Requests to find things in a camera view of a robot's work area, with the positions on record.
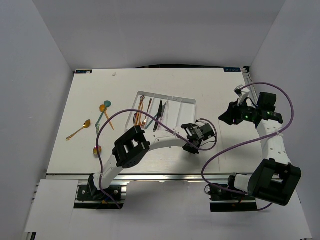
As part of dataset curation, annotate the teal plastic knife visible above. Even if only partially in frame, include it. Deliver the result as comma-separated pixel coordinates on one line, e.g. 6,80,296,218
146,110,161,131

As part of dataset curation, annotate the black knife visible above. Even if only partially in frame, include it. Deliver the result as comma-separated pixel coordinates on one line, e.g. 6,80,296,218
153,100,163,131

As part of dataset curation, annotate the aluminium table rail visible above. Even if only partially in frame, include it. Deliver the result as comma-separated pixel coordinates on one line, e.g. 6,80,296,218
45,173,231,183

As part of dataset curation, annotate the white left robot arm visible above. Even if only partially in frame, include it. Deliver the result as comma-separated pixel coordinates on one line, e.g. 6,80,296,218
88,120,217,200

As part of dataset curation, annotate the white divided cutlery tray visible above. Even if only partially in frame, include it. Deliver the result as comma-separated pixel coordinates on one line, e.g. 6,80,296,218
125,91,197,133

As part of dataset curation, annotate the orange plastic fork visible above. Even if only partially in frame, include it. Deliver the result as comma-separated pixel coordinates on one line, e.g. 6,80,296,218
136,100,144,126
133,102,142,126

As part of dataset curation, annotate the teal plastic spoon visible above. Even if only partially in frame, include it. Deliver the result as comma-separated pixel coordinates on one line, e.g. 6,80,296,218
95,100,112,127

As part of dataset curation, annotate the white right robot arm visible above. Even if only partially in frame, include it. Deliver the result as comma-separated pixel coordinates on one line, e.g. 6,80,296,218
219,90,302,206

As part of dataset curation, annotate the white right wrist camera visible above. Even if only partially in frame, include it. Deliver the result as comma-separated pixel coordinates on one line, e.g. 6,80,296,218
234,85,250,106

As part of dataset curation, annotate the gold metal spoon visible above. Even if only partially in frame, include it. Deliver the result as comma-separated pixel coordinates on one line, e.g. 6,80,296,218
65,119,91,141

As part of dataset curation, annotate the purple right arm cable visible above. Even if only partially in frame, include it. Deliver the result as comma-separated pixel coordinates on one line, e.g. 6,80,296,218
201,82,294,212

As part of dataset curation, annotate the rose gold metal fork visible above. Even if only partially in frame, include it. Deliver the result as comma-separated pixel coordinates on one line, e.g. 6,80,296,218
140,97,153,129

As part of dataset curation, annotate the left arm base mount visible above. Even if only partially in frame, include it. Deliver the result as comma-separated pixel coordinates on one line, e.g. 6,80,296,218
74,174,125,210

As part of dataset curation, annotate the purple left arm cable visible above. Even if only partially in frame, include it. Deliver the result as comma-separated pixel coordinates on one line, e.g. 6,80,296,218
95,109,218,210

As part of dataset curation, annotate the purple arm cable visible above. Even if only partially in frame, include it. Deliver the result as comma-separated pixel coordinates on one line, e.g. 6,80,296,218
95,109,218,210
201,82,294,212

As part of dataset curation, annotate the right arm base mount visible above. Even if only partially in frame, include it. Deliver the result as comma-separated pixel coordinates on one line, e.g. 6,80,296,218
204,184,258,213

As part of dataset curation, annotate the orange plastic spoon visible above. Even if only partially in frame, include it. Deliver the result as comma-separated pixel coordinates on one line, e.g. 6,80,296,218
99,105,115,130

